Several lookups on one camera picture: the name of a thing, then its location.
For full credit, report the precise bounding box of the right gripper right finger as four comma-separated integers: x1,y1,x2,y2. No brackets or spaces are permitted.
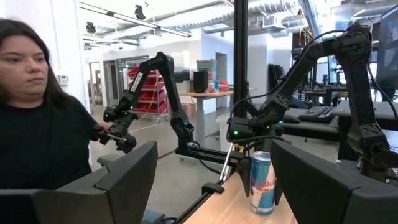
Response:
269,139,398,224

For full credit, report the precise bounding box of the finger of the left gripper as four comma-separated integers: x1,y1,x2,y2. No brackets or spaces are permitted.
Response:
274,177,284,207
236,155,252,198

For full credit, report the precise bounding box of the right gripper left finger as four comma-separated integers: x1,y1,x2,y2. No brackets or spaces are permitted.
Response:
0,140,159,224

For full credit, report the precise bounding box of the blue silver Red Bull can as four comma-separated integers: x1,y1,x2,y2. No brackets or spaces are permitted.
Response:
249,150,277,216

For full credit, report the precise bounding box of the black computer mouse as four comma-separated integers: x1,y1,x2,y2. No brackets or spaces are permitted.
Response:
282,114,302,124

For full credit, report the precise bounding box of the black desk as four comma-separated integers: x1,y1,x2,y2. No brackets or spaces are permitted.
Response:
279,99,398,142

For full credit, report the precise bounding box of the black keyboard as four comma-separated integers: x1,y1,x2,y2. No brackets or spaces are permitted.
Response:
297,105,338,124

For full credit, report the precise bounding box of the wooden table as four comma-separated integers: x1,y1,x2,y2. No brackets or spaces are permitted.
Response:
178,87,259,147

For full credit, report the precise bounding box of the person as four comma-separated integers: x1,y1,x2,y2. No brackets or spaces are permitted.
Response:
0,17,106,192

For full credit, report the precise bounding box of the black cylinder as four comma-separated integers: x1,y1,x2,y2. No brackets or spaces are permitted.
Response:
192,70,209,94

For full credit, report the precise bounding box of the teal box stack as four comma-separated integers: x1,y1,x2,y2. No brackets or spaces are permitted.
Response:
196,58,218,83

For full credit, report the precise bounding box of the red bin rack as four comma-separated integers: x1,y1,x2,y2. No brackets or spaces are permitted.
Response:
127,65,171,122

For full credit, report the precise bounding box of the black leader base rail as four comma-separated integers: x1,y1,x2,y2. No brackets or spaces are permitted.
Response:
174,145,247,166

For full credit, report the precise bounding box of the white wall thermostat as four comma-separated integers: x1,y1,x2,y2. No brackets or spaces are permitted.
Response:
56,74,70,87

